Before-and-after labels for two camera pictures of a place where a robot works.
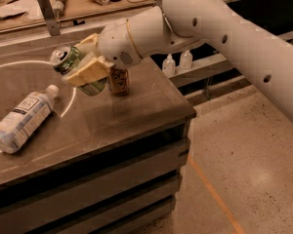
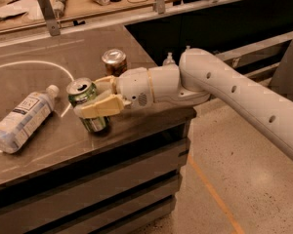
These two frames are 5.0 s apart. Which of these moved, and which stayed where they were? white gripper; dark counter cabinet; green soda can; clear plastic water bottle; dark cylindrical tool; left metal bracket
Moved: white gripper; green soda can
Stayed: clear plastic water bottle; dark counter cabinet; dark cylindrical tool; left metal bracket
